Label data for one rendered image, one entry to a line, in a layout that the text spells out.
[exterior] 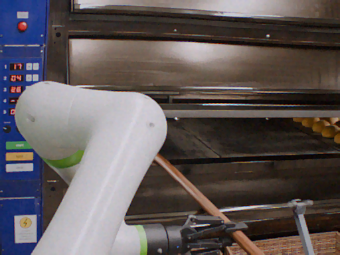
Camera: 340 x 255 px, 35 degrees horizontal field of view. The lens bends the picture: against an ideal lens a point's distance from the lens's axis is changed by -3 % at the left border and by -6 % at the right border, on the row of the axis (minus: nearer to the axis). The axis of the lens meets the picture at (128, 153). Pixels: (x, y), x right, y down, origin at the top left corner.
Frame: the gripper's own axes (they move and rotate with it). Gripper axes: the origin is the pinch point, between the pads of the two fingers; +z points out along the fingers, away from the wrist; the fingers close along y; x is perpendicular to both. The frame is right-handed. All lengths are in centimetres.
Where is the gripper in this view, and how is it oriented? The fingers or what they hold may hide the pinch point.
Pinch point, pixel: (233, 233)
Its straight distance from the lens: 150.1
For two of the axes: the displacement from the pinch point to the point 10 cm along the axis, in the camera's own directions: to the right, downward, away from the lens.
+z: 9.5, -0.4, 3.0
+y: -0.7, 9.4, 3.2
